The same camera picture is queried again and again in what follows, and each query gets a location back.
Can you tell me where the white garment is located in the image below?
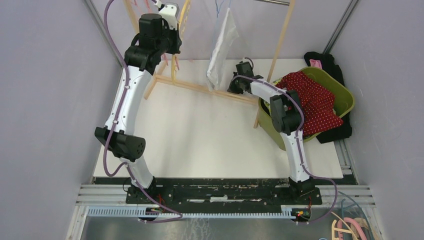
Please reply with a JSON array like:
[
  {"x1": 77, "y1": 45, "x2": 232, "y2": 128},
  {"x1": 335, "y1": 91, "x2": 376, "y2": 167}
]
[{"x1": 206, "y1": 7, "x2": 239, "y2": 92}]

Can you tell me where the blue wire hanger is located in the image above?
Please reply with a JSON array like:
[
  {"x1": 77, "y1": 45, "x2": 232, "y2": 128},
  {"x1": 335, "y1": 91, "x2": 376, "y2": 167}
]
[{"x1": 214, "y1": 0, "x2": 232, "y2": 18}]

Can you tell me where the red polka dot skirt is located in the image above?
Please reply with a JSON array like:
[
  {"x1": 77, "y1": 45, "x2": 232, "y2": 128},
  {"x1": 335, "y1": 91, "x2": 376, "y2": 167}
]
[{"x1": 272, "y1": 71, "x2": 344, "y2": 136}]

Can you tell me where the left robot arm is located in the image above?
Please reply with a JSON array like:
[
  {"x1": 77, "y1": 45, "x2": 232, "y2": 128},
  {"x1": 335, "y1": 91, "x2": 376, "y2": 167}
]
[{"x1": 94, "y1": 12, "x2": 182, "y2": 204}]

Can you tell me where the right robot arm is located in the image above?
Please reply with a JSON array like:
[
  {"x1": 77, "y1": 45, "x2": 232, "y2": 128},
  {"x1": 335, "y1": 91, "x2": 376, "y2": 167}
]
[{"x1": 228, "y1": 61, "x2": 315, "y2": 204}]

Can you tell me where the wooden clothes rack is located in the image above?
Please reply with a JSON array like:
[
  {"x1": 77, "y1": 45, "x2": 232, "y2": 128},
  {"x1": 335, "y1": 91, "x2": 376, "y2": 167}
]
[{"x1": 122, "y1": 0, "x2": 296, "y2": 129}]

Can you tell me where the pink garment in corner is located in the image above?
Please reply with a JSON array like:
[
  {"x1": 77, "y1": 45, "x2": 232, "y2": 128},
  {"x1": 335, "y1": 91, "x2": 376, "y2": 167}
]
[{"x1": 309, "y1": 58, "x2": 323, "y2": 69}]

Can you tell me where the olive green plastic basket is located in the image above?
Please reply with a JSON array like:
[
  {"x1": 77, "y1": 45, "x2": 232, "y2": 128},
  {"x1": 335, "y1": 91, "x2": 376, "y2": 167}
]
[{"x1": 257, "y1": 66, "x2": 355, "y2": 152}]

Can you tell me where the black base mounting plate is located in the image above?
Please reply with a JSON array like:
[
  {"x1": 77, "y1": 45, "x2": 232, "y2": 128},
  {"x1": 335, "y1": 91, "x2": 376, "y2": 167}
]
[{"x1": 125, "y1": 177, "x2": 323, "y2": 214}]

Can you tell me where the pile of spare hangers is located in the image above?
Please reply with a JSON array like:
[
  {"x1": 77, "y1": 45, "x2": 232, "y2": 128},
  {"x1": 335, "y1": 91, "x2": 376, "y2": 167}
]
[{"x1": 328, "y1": 197, "x2": 380, "y2": 240}]

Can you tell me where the left aluminium frame post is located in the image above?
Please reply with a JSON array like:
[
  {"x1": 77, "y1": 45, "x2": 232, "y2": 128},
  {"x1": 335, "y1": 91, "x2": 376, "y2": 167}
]
[{"x1": 82, "y1": 0, "x2": 123, "y2": 67}]

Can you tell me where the aluminium frame post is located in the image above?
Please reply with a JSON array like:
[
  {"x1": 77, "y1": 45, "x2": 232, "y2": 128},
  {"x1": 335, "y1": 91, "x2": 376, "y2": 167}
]
[
  {"x1": 82, "y1": 0, "x2": 123, "y2": 67},
  {"x1": 322, "y1": 0, "x2": 360, "y2": 54}
]

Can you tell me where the metal rack rail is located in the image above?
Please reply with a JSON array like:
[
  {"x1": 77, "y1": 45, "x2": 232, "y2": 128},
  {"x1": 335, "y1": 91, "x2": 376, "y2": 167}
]
[{"x1": 255, "y1": 0, "x2": 291, "y2": 6}]

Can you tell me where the right aluminium frame post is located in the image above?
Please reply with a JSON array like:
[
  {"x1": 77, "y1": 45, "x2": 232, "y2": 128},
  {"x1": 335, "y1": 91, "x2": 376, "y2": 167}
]
[{"x1": 322, "y1": 0, "x2": 360, "y2": 54}]

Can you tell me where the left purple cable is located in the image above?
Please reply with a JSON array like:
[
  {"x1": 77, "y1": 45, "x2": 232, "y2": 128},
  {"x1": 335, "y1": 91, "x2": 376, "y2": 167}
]
[{"x1": 102, "y1": 0, "x2": 184, "y2": 224}]

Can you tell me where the white slotted cable duct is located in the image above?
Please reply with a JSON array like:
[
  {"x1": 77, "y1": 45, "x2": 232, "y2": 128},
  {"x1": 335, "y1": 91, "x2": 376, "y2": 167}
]
[{"x1": 87, "y1": 206, "x2": 295, "y2": 220}]

